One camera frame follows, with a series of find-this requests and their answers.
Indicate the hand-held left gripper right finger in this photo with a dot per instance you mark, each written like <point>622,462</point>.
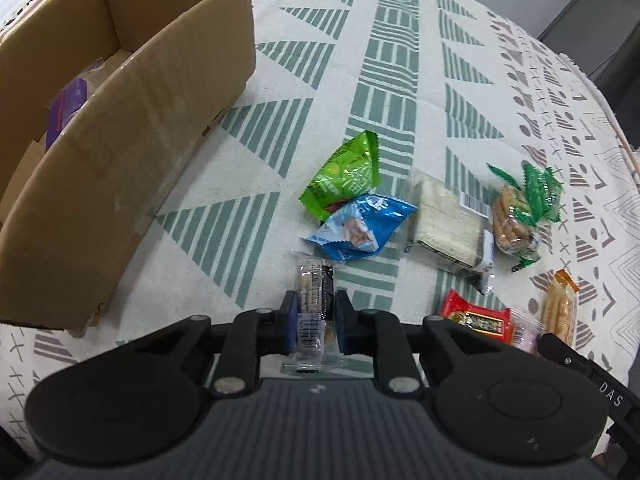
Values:
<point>343,321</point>

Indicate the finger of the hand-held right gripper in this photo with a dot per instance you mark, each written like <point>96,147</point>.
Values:
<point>562,352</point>

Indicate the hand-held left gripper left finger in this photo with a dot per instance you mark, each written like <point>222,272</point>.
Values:
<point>289,321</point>

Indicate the clear snack bar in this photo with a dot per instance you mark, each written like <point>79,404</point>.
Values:
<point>314,290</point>

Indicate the green edged cookie packet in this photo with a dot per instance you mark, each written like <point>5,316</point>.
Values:
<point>510,220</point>

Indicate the clear white sandwich cake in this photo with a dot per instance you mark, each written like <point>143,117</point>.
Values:
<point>447,220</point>

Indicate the brown cardboard box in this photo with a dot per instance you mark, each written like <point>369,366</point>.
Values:
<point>150,110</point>

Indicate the pale pink snack packet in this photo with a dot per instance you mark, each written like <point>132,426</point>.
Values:
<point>527,332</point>

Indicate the orange edged biscuit stick packet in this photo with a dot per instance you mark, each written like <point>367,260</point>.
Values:
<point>559,307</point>

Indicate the red snack packet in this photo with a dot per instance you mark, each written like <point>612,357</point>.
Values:
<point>475,320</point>

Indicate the blue snack packet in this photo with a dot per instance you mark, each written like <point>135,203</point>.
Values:
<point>357,227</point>

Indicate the lime green snack packet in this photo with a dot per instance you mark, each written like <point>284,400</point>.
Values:
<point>345,172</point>

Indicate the small dark green packet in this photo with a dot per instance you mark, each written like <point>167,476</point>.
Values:
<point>540,192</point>

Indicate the green patterned blanket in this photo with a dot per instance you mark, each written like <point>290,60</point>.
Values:
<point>390,85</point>

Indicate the purple snack packet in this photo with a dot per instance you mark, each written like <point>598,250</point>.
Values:
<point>67,110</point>

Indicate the clear plastic packet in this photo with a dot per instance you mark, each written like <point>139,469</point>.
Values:
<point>97,71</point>

